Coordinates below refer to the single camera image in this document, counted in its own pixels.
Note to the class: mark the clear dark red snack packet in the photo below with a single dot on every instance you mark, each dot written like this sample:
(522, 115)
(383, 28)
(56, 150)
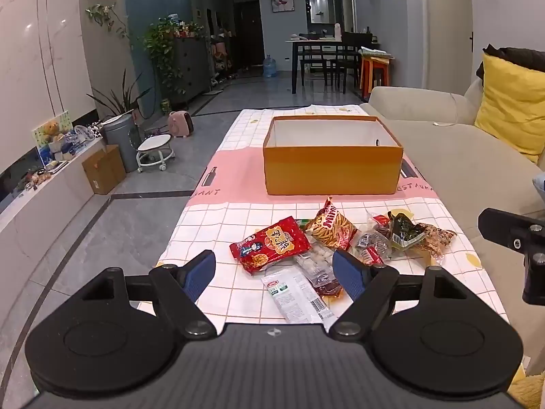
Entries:
(317, 264)

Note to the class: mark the white green snack packet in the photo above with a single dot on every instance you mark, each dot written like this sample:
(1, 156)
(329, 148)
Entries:
(293, 298)

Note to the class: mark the checkered printed tablecloth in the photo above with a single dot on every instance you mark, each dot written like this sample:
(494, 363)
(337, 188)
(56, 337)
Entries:
(238, 221)

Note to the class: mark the white bottle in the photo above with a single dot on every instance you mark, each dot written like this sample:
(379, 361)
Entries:
(338, 30)

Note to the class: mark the ivy plant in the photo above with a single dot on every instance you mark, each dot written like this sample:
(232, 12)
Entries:
(162, 47)

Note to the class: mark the orange striped snack packet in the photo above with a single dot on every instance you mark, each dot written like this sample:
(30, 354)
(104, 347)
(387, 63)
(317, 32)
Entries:
(330, 226)

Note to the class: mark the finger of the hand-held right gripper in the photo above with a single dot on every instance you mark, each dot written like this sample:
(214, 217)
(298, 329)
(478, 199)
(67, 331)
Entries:
(535, 279)
(511, 230)

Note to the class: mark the clear bag small red packets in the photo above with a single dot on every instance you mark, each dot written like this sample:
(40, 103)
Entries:
(370, 245)

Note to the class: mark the grey dresser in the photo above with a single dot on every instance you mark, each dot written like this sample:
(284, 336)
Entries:
(191, 68)

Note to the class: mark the long-leaf potted plant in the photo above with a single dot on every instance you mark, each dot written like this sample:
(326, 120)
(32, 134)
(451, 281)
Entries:
(123, 98)

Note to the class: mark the beige sofa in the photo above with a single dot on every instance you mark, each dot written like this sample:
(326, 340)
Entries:
(468, 166)

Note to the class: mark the dark green snack packet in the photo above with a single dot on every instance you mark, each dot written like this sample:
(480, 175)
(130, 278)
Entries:
(402, 232)

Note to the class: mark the orange stools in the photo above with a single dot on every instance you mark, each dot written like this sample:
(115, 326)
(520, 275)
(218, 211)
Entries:
(374, 72)

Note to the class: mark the teddy bear picture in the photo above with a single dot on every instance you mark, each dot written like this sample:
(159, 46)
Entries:
(53, 134)

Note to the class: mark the yellow pillow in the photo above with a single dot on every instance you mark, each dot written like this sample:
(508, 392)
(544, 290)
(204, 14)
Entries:
(511, 102)

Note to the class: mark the dining table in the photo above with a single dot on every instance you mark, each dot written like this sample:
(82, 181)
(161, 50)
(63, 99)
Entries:
(315, 42)

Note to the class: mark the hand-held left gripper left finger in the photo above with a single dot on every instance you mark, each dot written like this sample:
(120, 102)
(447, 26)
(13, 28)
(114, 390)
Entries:
(199, 275)

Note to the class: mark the orange cardboard box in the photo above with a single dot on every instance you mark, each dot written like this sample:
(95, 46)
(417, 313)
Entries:
(332, 170)

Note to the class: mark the pink heater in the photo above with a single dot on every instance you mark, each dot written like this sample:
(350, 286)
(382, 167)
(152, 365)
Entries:
(179, 124)

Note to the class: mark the dark cushion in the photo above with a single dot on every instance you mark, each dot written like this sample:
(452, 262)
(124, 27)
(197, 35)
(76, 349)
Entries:
(519, 55)

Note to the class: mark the clear peanut snack packet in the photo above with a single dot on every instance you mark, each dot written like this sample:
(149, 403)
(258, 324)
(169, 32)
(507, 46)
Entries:
(438, 238)

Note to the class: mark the trailing wall plant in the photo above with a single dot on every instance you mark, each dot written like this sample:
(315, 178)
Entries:
(104, 15)

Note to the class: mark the white round wheeled stool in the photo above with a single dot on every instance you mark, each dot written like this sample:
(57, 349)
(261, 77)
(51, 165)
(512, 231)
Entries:
(155, 145)

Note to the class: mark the black dining chair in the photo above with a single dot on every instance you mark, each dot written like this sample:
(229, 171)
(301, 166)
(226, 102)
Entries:
(317, 64)
(353, 51)

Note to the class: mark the blue water jug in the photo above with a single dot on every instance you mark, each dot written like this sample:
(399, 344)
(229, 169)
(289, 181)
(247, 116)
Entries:
(270, 67)

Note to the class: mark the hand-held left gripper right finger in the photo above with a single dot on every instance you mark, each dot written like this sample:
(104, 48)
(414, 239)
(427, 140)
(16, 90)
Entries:
(347, 275)

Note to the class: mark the yellow fuzzy cloth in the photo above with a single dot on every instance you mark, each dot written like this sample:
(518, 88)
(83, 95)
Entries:
(530, 392)

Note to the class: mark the grey trash bin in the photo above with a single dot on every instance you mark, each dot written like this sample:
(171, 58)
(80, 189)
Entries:
(119, 140)

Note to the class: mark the brown cardboard carton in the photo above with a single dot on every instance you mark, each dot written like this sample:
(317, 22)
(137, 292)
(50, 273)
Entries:
(102, 170)

